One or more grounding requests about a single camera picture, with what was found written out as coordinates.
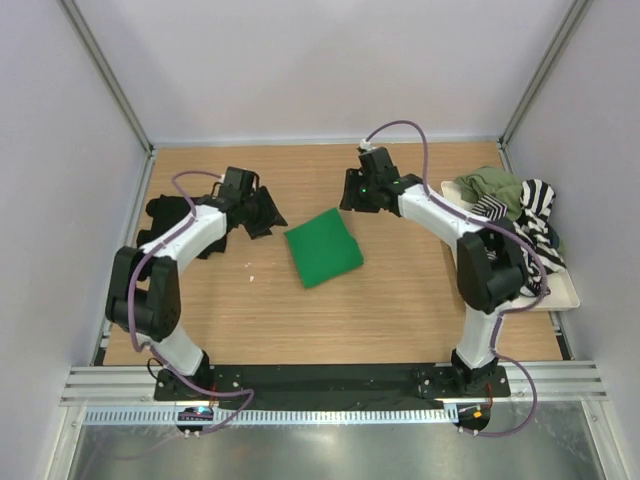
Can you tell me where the bright green tank top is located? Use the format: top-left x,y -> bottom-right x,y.
285,208 -> 364,289

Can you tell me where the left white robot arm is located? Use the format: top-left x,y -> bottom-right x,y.
105,167 -> 287,400

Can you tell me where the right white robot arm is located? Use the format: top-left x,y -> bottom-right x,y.
340,142 -> 527,396

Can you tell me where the olive green tank top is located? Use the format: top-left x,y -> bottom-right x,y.
453,166 -> 569,254

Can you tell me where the black white striped tank top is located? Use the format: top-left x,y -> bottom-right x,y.
471,195 -> 566,297

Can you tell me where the white plastic tray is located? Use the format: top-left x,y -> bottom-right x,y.
441,181 -> 580,311

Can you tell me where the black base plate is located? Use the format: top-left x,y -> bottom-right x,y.
153,362 -> 511,412

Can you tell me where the aluminium front rail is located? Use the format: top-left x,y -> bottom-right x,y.
59,361 -> 608,406

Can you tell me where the left aluminium frame post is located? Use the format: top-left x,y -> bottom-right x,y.
57,0 -> 154,156

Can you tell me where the aluminium frame post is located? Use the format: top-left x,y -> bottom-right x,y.
57,0 -> 154,156
498,0 -> 593,151

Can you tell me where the slotted cable duct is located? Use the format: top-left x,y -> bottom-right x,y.
83,404 -> 458,426

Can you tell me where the right aluminium frame post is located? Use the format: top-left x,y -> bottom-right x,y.
498,0 -> 593,151

